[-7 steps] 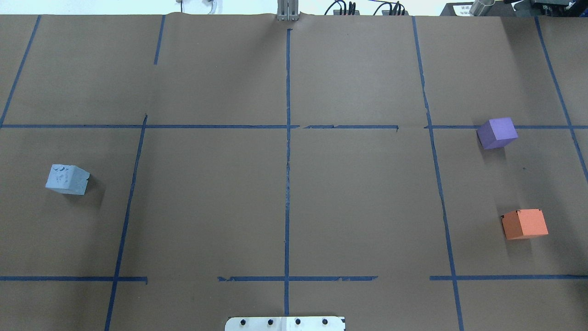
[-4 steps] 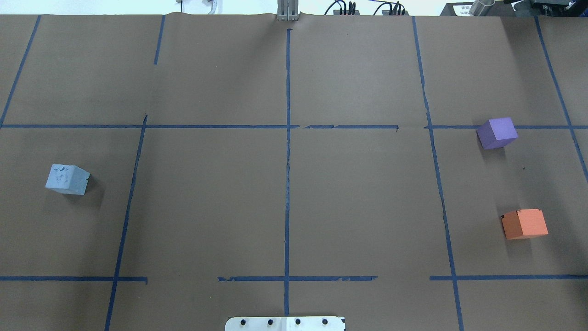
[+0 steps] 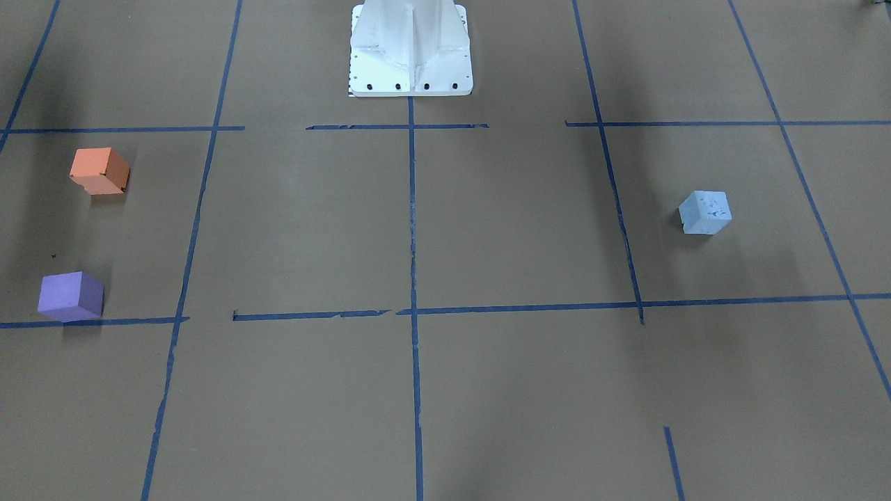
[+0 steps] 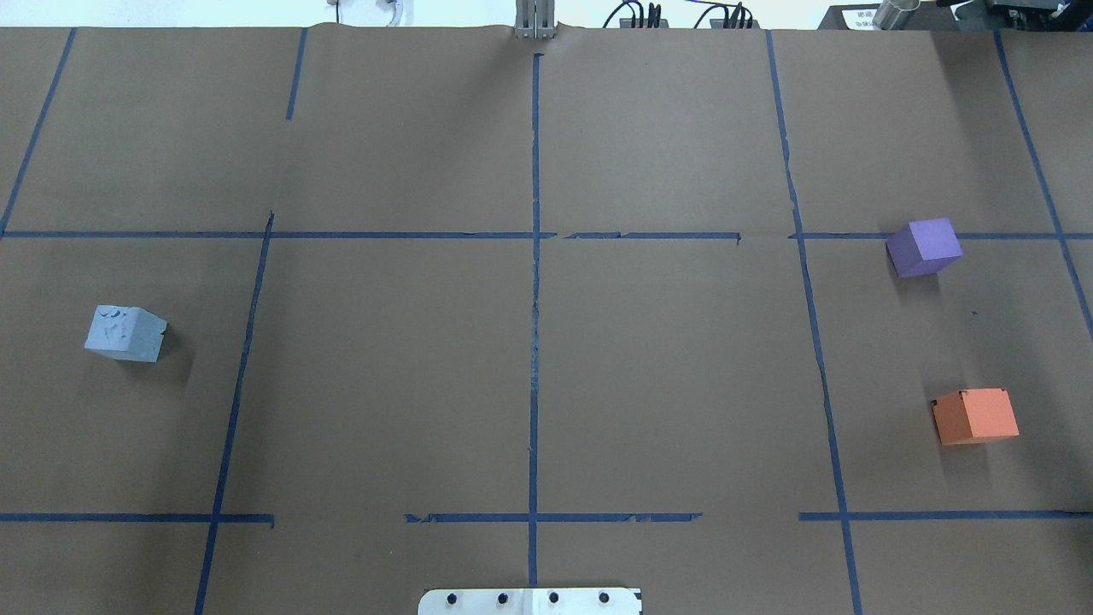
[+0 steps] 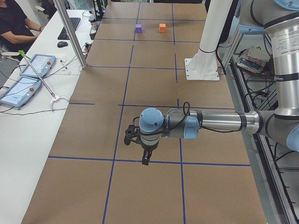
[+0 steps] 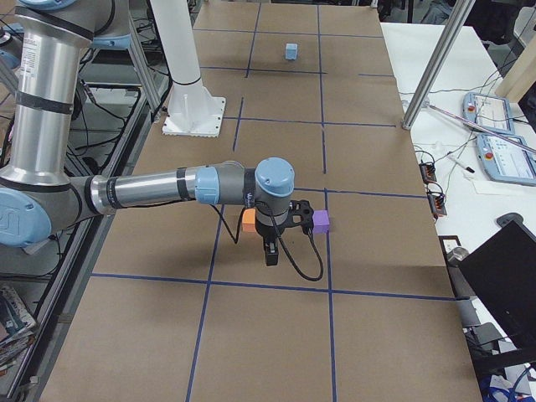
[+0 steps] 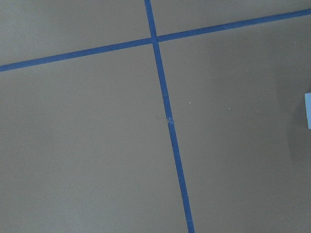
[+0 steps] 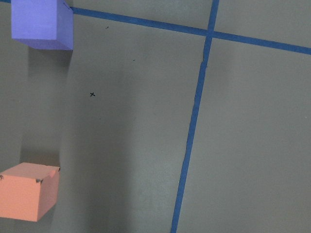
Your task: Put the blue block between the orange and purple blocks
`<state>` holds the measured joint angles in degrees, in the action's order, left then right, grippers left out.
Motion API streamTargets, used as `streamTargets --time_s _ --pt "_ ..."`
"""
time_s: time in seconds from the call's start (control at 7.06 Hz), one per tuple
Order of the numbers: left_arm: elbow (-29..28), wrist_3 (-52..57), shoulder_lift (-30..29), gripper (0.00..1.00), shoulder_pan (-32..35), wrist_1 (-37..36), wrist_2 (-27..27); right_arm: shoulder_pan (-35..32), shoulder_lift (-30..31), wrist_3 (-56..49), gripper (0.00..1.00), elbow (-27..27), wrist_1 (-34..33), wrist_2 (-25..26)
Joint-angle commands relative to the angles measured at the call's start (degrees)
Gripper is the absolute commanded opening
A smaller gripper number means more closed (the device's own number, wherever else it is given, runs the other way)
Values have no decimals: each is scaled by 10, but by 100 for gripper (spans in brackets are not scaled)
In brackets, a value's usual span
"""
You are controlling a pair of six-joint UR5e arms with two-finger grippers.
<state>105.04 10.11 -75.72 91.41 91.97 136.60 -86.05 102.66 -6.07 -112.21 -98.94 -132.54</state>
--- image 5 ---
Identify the teach pendant tablet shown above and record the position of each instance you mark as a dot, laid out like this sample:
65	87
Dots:
41	63
21	92

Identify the orange block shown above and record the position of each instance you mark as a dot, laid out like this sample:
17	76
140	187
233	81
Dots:
162	28

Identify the lower teach pendant tablet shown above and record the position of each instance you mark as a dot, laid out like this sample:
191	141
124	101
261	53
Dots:
21	92

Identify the purple block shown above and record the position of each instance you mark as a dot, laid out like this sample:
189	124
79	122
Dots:
138	28

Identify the aluminium frame post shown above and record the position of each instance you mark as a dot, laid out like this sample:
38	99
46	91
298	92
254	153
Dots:
59	4

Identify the long reacher grabber stick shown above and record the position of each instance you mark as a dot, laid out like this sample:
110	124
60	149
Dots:
54	96

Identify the seated person in black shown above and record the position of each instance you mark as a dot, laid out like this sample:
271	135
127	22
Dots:
15	27

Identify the black computer mouse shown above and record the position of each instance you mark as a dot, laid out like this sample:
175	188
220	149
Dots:
62	44

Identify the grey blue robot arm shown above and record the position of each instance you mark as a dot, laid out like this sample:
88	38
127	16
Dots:
279	18

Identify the white pedestal column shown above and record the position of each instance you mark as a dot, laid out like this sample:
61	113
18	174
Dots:
203	65

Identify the upper teach pendant tablet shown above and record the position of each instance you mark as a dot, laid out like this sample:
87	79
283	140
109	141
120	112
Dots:
41	63

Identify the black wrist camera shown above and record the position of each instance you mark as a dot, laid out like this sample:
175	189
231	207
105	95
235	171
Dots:
132	134

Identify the stack of books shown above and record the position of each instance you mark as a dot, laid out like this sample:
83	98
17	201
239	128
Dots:
255	60

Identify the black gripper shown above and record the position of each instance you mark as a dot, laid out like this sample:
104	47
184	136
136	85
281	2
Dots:
148	147

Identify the brown paper table cover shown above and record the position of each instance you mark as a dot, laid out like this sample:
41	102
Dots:
92	177

